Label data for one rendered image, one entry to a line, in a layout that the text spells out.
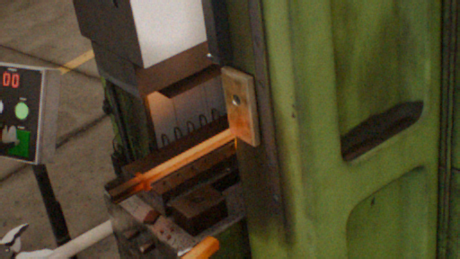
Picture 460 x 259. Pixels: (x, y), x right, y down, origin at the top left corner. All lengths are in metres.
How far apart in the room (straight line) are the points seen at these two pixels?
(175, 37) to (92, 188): 2.16
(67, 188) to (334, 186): 2.34
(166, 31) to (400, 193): 0.74
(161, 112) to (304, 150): 0.68
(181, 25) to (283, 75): 0.30
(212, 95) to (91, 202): 1.57
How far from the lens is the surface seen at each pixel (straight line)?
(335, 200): 1.74
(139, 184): 1.98
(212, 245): 1.68
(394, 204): 2.02
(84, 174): 3.94
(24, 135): 2.27
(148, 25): 1.69
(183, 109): 2.23
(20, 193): 3.94
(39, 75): 2.24
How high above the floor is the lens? 2.11
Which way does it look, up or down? 33 degrees down
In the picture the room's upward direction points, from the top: 11 degrees counter-clockwise
